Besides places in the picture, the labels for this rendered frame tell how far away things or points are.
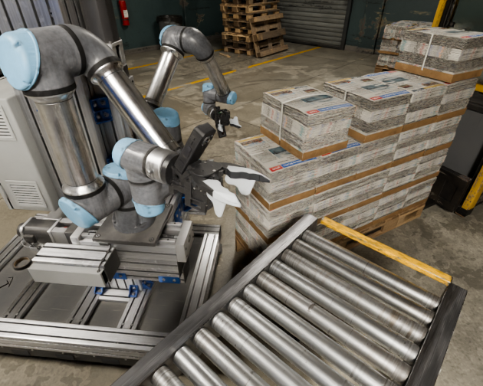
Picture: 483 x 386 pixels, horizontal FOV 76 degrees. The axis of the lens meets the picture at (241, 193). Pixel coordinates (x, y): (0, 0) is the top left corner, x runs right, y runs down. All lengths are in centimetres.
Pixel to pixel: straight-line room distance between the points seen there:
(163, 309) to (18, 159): 91
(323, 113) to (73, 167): 102
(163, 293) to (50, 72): 121
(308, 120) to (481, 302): 153
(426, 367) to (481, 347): 122
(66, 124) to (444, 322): 111
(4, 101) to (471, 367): 226
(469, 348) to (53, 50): 213
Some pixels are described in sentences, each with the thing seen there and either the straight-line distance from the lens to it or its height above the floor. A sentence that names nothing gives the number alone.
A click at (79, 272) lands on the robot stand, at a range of 123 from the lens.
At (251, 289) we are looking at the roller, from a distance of 96.
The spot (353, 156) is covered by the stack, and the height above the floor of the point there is 77.
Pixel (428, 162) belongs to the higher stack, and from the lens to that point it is 242.
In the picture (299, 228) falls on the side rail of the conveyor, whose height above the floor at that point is 80.
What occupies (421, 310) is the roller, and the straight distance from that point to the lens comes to 105.
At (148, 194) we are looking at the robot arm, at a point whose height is 114.
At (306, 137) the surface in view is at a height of 96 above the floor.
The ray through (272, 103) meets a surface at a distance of 164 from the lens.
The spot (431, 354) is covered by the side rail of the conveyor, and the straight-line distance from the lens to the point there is 97.
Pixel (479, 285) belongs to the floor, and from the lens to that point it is 247.
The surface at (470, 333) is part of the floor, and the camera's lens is 218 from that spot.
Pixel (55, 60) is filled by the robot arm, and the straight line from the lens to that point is 86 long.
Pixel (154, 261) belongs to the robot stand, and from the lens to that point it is 124.
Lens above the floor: 156
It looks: 35 degrees down
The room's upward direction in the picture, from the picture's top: straight up
